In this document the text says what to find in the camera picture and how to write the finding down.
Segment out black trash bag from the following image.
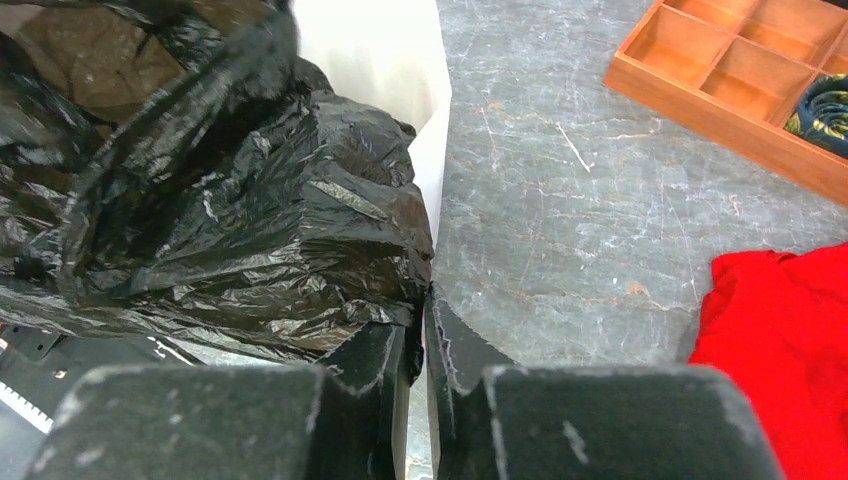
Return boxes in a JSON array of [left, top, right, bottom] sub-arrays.
[[1, 1, 433, 362]]

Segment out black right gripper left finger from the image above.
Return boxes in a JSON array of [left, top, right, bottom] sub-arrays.
[[26, 324, 407, 479]]

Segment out blue yellow rolled tie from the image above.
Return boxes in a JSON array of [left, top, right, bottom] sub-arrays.
[[783, 73, 847, 159]]

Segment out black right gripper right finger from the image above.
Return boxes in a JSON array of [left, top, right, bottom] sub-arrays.
[[423, 285, 783, 479]]

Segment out red cloth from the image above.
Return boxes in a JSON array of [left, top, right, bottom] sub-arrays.
[[689, 244, 847, 479]]

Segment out wooden compartment tray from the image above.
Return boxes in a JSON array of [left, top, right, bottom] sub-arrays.
[[603, 0, 847, 205]]

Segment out white trash bin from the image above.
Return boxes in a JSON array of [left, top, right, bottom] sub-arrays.
[[291, 0, 452, 234]]

